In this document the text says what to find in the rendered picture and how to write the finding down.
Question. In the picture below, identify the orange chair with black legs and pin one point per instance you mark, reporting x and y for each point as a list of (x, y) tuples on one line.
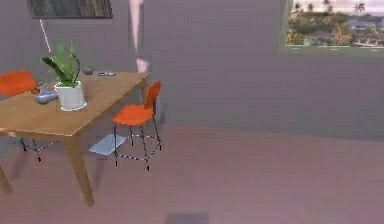
[(15, 82), (136, 113)]

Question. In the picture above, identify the dark window with blinds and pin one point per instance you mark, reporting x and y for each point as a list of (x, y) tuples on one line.
[(70, 8)]

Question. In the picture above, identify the wooden dining table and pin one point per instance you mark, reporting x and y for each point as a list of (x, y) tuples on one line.
[(33, 115)]

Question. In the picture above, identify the window with landscape view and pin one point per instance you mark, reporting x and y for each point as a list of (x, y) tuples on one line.
[(335, 25)]

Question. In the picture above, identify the flat blue-grey object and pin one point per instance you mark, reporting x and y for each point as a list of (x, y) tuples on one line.
[(107, 74)]

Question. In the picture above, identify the grey lumpy object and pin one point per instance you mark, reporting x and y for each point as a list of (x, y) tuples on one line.
[(46, 95)]

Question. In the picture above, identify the green houseplant in white pot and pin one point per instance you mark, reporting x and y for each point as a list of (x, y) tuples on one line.
[(69, 93)]

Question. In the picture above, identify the small dark grey bowl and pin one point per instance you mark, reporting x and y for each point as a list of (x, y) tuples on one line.
[(87, 70)]

